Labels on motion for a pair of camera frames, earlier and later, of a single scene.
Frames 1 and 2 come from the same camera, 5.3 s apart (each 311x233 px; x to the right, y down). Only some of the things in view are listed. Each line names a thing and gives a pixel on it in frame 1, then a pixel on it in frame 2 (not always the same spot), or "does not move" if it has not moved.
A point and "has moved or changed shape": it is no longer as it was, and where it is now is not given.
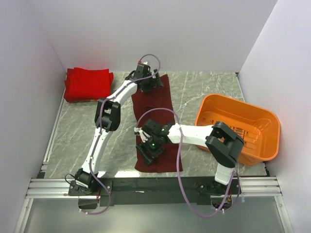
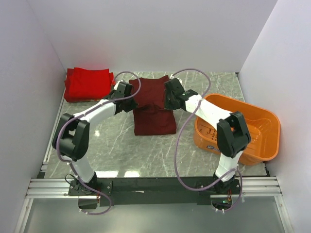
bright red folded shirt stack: [82, 85] does not move
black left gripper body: [149, 84] -> [130, 104]
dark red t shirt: [167, 161] has moved or changed shape
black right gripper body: [156, 146] -> [169, 103]
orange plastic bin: [259, 128] does not move
